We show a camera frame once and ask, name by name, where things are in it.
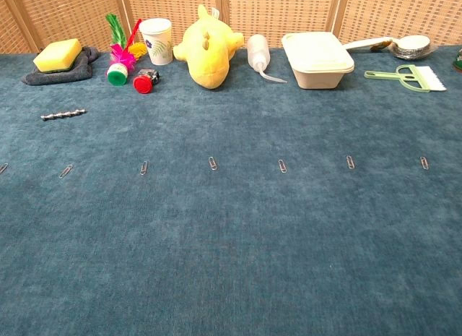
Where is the blue carpet tablecloth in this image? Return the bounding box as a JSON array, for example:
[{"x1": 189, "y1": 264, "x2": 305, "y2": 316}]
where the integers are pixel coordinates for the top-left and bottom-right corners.
[{"x1": 0, "y1": 43, "x2": 462, "y2": 336}]

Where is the yellow plush toy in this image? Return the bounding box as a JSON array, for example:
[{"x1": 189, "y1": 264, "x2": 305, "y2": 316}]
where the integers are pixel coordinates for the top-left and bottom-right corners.
[{"x1": 173, "y1": 4, "x2": 245, "y2": 90}]

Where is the clear squeeze wash bottle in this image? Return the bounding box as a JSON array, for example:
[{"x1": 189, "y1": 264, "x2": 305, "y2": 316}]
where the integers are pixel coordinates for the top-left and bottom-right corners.
[{"x1": 246, "y1": 34, "x2": 288, "y2": 84}]

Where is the beige lidded lunch box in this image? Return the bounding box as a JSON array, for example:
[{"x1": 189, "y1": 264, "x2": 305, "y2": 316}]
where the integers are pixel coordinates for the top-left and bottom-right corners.
[{"x1": 281, "y1": 31, "x2": 355, "y2": 90}]

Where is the white floral paper cup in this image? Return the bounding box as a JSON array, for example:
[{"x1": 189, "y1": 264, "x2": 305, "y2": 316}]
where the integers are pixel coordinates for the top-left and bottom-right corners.
[{"x1": 139, "y1": 17, "x2": 174, "y2": 66}]

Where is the colourful feather shuttlecock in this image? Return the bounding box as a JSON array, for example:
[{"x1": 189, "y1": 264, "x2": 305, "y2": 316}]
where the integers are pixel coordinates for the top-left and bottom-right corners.
[{"x1": 105, "y1": 13, "x2": 147, "y2": 87}]

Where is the wicker folding screen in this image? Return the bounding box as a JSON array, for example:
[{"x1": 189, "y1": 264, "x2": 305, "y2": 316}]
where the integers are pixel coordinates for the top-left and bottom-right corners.
[{"x1": 0, "y1": 0, "x2": 462, "y2": 55}]

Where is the white plastic spoon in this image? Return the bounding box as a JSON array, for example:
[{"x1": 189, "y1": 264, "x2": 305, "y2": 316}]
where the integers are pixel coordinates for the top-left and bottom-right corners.
[{"x1": 344, "y1": 35, "x2": 431, "y2": 51}]

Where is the grey folded cloth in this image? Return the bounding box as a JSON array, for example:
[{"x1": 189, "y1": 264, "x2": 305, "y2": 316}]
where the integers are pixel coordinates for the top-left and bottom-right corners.
[{"x1": 21, "y1": 46, "x2": 100, "y2": 87}]

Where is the green dustpan brush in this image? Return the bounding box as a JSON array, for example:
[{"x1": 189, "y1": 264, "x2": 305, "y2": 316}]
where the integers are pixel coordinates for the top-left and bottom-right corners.
[{"x1": 363, "y1": 64, "x2": 448, "y2": 93}]

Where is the yellow sponge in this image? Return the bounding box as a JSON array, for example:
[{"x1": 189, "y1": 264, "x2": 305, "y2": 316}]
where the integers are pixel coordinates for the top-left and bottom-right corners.
[{"x1": 32, "y1": 38, "x2": 83, "y2": 74}]

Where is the silver foil dish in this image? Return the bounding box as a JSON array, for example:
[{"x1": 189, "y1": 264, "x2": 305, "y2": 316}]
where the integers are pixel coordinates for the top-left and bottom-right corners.
[{"x1": 388, "y1": 35, "x2": 433, "y2": 60}]

